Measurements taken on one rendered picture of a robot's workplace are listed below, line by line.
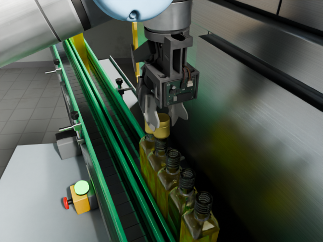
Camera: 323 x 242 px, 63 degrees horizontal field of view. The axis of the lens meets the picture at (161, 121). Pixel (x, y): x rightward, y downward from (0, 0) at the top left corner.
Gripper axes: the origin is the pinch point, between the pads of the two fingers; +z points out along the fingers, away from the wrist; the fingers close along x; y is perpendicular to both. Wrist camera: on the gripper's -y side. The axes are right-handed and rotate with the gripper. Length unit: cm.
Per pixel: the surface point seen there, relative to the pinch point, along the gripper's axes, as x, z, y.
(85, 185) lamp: -17.6, 33.2, -19.2
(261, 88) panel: 12.2, -11.5, 12.5
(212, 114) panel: 12.1, 1.6, 0.8
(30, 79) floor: -45, 118, -279
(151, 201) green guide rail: -4.0, 22.0, 2.5
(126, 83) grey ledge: 13, 30, -71
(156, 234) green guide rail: -6.1, 22.1, 10.9
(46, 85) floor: -28, 118, -258
